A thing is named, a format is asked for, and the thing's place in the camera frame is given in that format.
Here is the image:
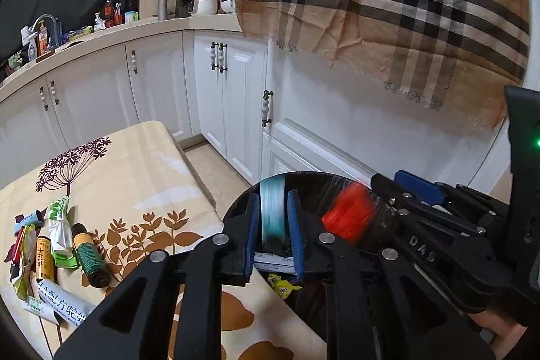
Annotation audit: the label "white box blue text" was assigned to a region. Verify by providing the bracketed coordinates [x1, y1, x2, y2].
[37, 279, 97, 328]

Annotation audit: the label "beige kitchen countertop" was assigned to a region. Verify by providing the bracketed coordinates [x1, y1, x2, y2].
[0, 12, 244, 100]

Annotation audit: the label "white base cabinets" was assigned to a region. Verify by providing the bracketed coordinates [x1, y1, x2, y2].
[0, 29, 271, 193]

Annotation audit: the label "white box green print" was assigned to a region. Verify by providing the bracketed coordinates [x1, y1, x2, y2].
[23, 295, 65, 324]

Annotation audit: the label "green white wrapper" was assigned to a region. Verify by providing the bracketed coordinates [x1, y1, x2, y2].
[47, 196, 81, 270]

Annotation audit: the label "floral tablecloth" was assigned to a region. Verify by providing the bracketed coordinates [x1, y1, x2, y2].
[0, 120, 328, 360]

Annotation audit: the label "person's right forearm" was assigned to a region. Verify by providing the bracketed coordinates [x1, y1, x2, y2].
[466, 309, 535, 344]

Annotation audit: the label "orange dish soap bottle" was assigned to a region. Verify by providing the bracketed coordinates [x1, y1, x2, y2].
[36, 20, 50, 56]

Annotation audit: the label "yellow green wrapper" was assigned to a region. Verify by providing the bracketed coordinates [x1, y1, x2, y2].
[10, 225, 39, 300]
[268, 275, 303, 300]

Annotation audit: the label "white tall cabinet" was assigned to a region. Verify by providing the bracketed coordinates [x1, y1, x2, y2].
[262, 39, 520, 197]

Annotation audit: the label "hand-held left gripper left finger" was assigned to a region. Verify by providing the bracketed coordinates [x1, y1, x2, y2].
[53, 192, 261, 360]

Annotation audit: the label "red plastic bag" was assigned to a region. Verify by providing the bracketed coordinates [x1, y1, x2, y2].
[321, 182, 379, 247]

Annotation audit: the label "beige plaid cloth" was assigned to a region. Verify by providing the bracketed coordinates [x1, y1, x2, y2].
[235, 0, 532, 131]

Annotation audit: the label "chrome faucet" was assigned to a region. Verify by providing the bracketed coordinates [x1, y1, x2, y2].
[34, 14, 62, 49]

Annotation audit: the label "dark green bottle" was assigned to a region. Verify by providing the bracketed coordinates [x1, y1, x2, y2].
[71, 223, 113, 288]

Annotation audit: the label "light blue tube black cap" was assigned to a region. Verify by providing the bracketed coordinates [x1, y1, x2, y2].
[12, 209, 48, 234]

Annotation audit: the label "orange yellow bottle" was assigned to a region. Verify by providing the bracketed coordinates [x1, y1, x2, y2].
[36, 236, 58, 283]

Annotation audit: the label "red black wrapper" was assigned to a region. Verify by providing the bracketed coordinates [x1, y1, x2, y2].
[4, 229, 26, 265]

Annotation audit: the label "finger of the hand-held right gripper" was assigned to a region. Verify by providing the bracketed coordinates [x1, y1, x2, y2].
[370, 173, 514, 312]
[394, 169, 510, 256]

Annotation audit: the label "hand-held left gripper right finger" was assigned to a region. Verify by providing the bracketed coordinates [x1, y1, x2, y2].
[286, 189, 495, 360]

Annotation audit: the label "black trash bin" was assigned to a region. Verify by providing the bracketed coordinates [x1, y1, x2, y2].
[221, 171, 401, 344]

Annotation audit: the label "yellow green package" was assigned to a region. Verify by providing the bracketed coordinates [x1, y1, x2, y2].
[67, 27, 95, 41]

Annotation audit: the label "teal white packet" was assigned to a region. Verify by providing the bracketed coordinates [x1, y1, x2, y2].
[259, 176, 288, 255]

